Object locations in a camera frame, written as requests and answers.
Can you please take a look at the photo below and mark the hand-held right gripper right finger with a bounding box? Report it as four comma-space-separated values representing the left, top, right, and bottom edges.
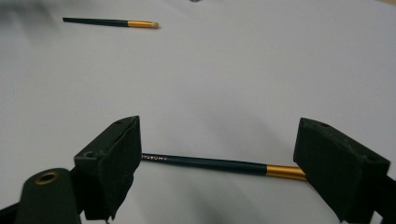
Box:
293, 117, 391, 224

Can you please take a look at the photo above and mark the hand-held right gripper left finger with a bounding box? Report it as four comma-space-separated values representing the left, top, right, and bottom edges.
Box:
74, 115, 143, 222

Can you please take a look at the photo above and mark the long dark gold makeup brush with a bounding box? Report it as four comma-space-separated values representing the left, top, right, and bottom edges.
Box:
141, 152, 308, 182

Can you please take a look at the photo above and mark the dark gold beige-tipped makeup brush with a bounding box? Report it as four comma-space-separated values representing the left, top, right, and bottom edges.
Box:
62, 16, 161, 30

